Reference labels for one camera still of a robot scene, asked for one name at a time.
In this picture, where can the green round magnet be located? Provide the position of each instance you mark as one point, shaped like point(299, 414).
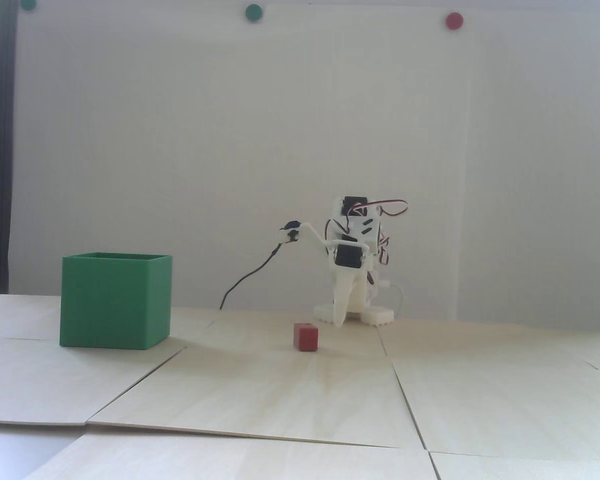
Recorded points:
point(28, 4)
point(253, 12)

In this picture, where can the red round magnet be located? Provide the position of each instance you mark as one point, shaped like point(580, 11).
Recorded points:
point(454, 20)

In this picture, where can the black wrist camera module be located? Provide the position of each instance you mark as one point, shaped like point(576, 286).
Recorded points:
point(291, 232)

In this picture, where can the black window frame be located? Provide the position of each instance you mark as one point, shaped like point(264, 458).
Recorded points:
point(2, 150)

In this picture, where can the small red block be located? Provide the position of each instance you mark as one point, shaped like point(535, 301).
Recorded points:
point(305, 337)

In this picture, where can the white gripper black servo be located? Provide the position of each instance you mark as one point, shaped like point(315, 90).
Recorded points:
point(345, 274)

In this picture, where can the green open-top box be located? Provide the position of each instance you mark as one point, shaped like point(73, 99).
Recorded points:
point(110, 300)

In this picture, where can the white robot arm with base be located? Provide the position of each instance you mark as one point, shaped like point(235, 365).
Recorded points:
point(376, 315)

